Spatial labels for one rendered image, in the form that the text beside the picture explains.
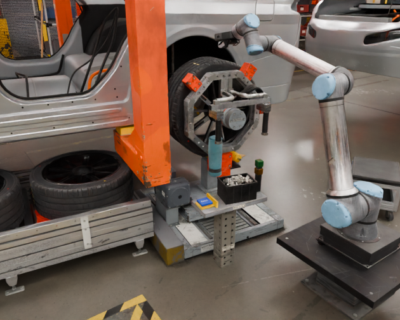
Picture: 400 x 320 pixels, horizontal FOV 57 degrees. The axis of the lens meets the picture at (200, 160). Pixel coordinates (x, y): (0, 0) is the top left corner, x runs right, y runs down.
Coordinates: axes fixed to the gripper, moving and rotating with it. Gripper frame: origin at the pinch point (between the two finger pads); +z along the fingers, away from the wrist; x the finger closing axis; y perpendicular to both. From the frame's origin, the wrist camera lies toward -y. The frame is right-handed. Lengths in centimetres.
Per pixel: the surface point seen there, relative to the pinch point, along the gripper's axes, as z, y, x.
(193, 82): -4.5, -24.2, -26.0
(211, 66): -1.1, -8.6, -14.7
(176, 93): 10.2, -30.0, -27.8
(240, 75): -7.0, 8.3, -22.0
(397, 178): -20, 121, -104
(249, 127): 11, 22, -53
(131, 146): 29, -58, -57
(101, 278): 35, -85, -134
